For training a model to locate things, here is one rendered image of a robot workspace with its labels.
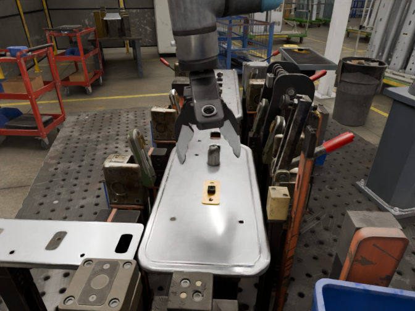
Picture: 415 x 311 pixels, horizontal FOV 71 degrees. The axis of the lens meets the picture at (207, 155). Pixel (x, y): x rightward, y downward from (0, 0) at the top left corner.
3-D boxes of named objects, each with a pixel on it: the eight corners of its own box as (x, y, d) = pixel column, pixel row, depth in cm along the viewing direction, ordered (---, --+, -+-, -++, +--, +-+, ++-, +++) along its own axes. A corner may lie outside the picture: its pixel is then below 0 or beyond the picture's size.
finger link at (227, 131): (246, 139, 64) (224, 107, 59) (251, 153, 58) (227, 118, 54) (234, 147, 64) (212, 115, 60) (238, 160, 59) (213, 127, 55)
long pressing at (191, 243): (199, 70, 166) (199, 68, 165) (238, 71, 165) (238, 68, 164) (130, 273, 46) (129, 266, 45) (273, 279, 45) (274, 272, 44)
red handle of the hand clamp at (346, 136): (272, 162, 61) (346, 126, 56) (277, 170, 61) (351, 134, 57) (275, 173, 57) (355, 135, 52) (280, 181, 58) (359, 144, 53)
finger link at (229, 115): (244, 128, 57) (220, 92, 53) (245, 131, 56) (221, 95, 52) (224, 140, 58) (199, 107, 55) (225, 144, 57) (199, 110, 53)
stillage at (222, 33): (199, 55, 731) (199, 13, 684) (230, 54, 745) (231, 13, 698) (209, 65, 628) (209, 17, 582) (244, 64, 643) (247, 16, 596)
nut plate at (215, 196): (204, 181, 66) (204, 176, 66) (220, 181, 66) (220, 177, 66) (201, 204, 59) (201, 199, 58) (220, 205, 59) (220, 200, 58)
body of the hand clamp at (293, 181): (259, 275, 79) (273, 166, 62) (283, 276, 79) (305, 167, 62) (260, 295, 74) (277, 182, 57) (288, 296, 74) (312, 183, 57)
